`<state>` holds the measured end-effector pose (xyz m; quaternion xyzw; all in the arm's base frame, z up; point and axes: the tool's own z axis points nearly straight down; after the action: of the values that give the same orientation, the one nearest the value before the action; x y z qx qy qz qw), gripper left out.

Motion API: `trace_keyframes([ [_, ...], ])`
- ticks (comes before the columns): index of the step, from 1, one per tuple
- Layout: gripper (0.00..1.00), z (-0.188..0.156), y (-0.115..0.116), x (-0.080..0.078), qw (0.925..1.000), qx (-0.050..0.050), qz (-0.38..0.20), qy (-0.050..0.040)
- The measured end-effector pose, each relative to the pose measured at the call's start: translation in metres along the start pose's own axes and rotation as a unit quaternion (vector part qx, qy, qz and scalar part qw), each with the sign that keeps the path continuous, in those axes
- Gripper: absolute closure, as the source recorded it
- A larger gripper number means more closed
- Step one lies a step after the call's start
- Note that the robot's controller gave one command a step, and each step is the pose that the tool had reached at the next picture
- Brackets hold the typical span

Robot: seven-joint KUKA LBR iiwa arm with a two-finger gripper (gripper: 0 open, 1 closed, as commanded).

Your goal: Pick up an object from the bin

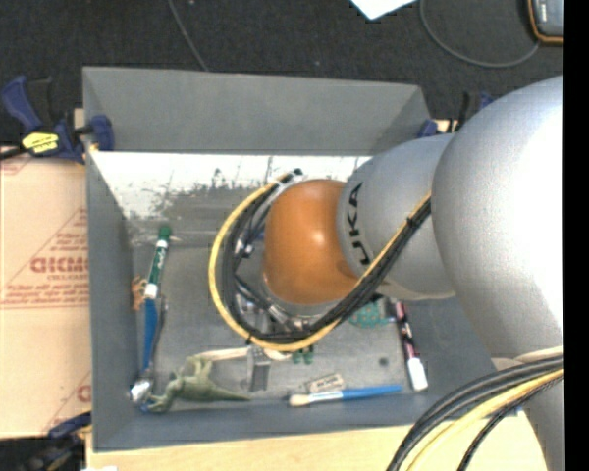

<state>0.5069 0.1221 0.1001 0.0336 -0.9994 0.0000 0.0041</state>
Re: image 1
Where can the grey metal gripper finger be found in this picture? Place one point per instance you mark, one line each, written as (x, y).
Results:
(258, 372)

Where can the pale wooden stick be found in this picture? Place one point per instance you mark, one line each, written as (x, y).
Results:
(226, 353)

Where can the green toy dinosaur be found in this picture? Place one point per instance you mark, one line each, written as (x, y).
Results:
(196, 386)

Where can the small grey printed tag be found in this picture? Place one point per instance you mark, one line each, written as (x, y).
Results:
(325, 383)

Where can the teal spotted toy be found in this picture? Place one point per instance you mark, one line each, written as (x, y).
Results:
(368, 316)

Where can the blue pen with silver tip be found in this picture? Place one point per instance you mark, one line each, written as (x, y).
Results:
(149, 327)

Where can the green marker with white cap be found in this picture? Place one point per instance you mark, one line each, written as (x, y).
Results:
(159, 260)

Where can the small orange toy animal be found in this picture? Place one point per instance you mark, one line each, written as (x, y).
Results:
(138, 293)

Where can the grey metal bin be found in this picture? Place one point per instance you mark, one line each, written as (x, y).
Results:
(255, 116)

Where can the brown cardboard board red print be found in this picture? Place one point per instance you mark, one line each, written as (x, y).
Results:
(39, 243)

